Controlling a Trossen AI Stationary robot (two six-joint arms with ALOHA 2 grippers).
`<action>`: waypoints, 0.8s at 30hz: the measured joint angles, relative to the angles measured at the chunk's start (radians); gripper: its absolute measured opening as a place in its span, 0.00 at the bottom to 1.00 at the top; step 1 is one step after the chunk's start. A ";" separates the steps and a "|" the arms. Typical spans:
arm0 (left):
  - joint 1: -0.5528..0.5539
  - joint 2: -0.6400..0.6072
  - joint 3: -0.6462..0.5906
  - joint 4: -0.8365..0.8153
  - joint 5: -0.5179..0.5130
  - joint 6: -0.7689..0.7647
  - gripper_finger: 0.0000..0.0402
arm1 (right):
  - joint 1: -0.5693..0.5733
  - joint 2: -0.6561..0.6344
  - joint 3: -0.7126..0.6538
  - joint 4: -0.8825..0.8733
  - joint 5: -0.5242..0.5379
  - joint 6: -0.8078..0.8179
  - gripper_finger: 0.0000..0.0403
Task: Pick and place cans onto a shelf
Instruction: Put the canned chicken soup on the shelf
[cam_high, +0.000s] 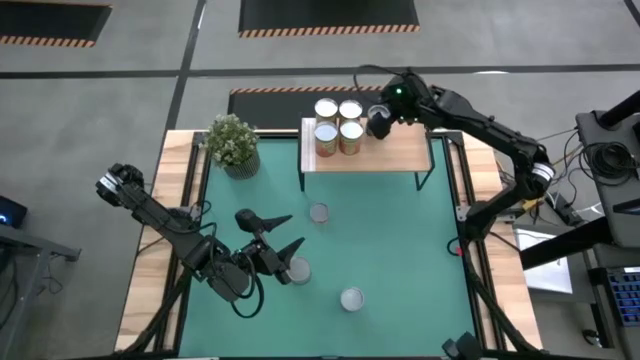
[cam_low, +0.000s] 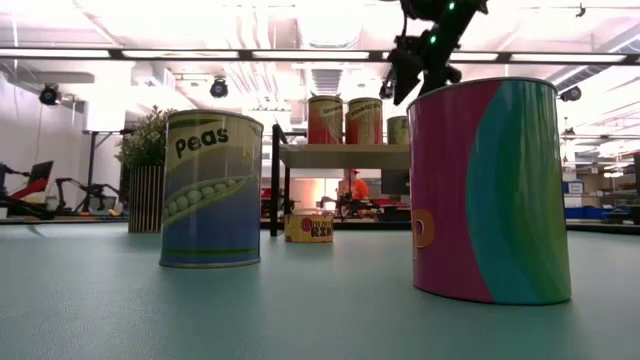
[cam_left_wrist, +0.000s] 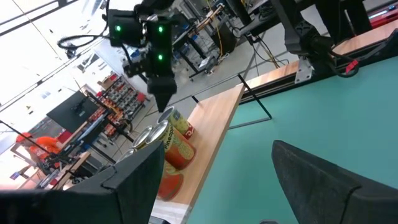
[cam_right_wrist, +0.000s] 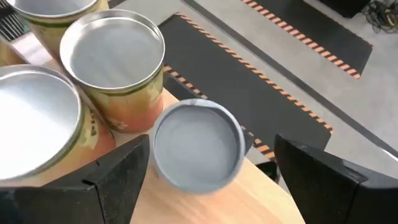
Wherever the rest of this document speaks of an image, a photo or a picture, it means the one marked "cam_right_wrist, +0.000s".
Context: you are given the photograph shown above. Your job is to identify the plain orange food can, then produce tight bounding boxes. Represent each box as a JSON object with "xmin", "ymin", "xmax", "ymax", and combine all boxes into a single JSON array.
[{"xmin": 6, "ymin": 0, "xmax": 109, "ymax": 63}]

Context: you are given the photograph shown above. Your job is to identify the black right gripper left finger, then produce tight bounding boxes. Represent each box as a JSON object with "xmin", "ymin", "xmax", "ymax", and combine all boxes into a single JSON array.
[{"xmin": 0, "ymin": 134, "xmax": 150, "ymax": 224}]

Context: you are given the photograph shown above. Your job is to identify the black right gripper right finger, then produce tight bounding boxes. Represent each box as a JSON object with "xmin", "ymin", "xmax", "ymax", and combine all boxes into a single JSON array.
[{"xmin": 274, "ymin": 133, "xmax": 398, "ymax": 224}]

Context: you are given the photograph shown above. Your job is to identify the pink teal green striped can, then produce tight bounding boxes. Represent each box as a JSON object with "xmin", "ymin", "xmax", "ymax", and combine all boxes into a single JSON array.
[{"xmin": 150, "ymin": 98, "xmax": 249, "ymax": 195}]

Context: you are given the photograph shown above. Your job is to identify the black floor equipment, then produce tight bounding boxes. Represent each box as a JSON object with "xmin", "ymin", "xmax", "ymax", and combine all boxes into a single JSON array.
[{"xmin": 317, "ymin": 0, "xmax": 373, "ymax": 19}]

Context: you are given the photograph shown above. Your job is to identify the orange yellow corn can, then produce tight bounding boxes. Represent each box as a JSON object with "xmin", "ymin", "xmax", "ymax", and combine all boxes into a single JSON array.
[{"xmin": 58, "ymin": 8, "xmax": 166, "ymax": 134}]

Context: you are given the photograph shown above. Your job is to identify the tangled floor cables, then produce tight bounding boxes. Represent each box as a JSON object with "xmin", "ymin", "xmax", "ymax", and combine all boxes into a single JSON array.
[{"xmin": 362, "ymin": 0, "xmax": 398, "ymax": 34}]

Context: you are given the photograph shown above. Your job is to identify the wooden shelf with black legs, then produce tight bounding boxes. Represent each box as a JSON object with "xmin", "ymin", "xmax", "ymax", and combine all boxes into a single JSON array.
[{"xmin": 0, "ymin": 30, "xmax": 307, "ymax": 224}]

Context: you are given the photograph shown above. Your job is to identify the black mat with orange stripes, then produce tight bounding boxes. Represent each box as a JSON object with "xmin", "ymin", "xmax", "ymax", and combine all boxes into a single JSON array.
[
  {"xmin": 241, "ymin": 0, "xmax": 374, "ymax": 80},
  {"xmin": 157, "ymin": 12, "xmax": 334, "ymax": 161}
]

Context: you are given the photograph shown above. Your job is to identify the orange cream mushroom can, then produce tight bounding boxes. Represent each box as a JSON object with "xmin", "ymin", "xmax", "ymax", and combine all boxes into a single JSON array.
[{"xmin": 0, "ymin": 64, "xmax": 116, "ymax": 183}]

